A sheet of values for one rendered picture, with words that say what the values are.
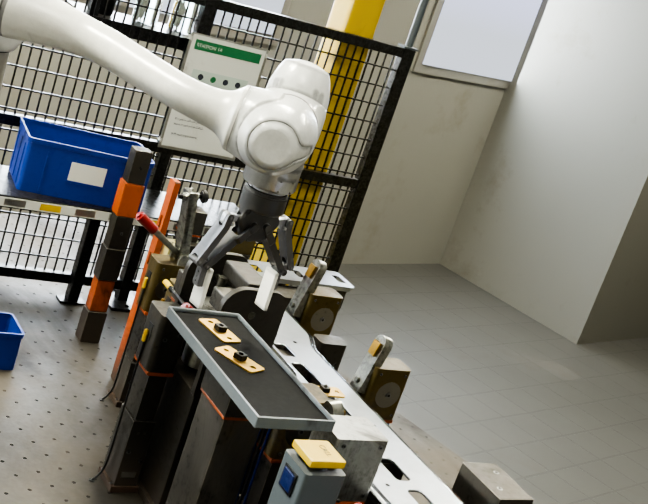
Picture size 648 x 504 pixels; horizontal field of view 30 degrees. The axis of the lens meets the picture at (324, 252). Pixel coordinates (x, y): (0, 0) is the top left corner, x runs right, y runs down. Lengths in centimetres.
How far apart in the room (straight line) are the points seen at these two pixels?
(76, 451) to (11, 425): 14
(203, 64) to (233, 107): 137
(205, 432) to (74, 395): 79
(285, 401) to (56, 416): 87
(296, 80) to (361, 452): 60
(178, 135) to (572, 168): 402
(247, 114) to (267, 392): 44
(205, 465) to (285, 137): 58
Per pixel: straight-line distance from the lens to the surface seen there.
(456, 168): 709
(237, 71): 316
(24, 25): 196
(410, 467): 220
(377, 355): 245
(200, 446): 199
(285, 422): 180
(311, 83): 188
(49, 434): 256
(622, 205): 672
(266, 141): 170
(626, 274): 696
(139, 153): 284
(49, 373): 280
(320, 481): 174
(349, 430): 197
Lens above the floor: 191
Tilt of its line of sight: 16 degrees down
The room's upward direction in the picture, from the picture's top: 19 degrees clockwise
